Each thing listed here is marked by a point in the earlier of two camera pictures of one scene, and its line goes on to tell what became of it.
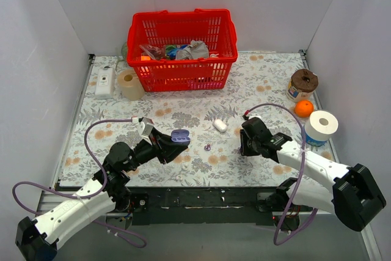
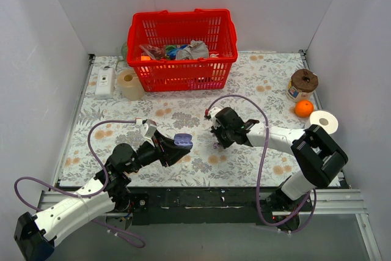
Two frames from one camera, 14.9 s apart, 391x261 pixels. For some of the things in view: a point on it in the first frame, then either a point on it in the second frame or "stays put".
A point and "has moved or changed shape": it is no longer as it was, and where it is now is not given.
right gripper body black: x=247 y=145 → x=220 y=132
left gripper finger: x=160 y=138 stays put
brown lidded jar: x=302 y=85 stays put
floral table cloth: x=275 y=86 stays put
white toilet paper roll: x=319 y=126 stays put
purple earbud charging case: x=180 y=136 has moved or changed shape
